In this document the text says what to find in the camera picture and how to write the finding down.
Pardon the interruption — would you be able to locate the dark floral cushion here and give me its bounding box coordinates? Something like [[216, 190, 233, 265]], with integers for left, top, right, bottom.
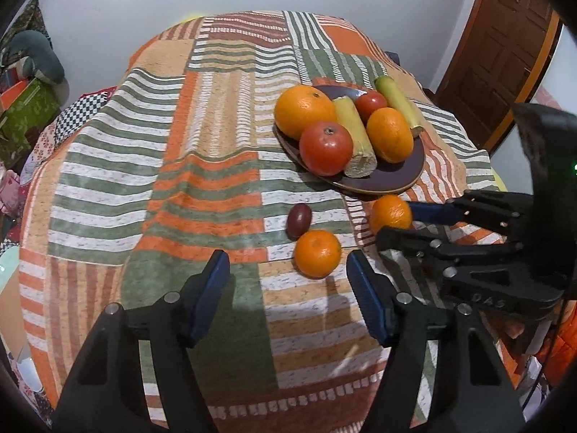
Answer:
[[0, 0, 50, 50]]

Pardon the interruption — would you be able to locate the brown wooden door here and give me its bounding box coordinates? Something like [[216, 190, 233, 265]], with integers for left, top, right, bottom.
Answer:
[[433, 0, 564, 154]]

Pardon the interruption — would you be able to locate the green fabric storage box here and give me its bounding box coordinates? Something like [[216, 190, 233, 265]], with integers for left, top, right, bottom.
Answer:
[[0, 79, 61, 167]]

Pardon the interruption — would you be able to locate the grey plush shark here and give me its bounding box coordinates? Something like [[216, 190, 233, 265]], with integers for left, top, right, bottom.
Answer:
[[8, 29, 66, 84]]

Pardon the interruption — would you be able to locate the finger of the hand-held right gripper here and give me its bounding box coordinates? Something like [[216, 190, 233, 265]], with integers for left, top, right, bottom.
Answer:
[[408, 191, 538, 243], [375, 226, 569, 324]]

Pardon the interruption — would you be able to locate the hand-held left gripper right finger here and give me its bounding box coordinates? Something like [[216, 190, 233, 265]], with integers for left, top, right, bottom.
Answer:
[[347, 250, 526, 433]]

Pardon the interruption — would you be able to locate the large orange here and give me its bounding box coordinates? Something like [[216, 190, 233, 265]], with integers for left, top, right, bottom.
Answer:
[[366, 107, 414, 164], [274, 86, 338, 141]]

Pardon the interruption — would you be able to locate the small tangerine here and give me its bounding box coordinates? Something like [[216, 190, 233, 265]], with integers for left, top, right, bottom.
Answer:
[[293, 229, 342, 279], [370, 194, 413, 242]]

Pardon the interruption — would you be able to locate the orange cardboard box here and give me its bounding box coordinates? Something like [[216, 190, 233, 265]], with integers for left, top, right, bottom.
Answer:
[[0, 79, 39, 109]]

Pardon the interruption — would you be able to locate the striped patchwork blanket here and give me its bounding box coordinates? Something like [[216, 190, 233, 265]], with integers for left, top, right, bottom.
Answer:
[[9, 9, 510, 433]]

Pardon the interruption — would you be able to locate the dark red grape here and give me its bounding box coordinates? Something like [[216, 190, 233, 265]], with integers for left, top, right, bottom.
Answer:
[[287, 204, 313, 240]]

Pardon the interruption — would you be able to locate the checkered patchwork quilt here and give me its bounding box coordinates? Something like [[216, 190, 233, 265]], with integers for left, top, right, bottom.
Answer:
[[0, 88, 113, 253]]

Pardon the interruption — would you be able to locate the red tomato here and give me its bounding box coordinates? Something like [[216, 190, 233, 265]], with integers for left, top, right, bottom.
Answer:
[[354, 91, 388, 123], [299, 120, 354, 177]]

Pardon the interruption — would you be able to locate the pink rabbit toy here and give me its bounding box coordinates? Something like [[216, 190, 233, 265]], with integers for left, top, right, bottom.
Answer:
[[0, 167, 21, 213]]

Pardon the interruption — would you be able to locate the purple round plate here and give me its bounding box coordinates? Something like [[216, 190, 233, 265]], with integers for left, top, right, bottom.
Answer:
[[273, 85, 427, 194]]

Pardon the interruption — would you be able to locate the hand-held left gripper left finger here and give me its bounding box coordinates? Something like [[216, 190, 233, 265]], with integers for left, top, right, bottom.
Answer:
[[52, 249, 232, 433]]

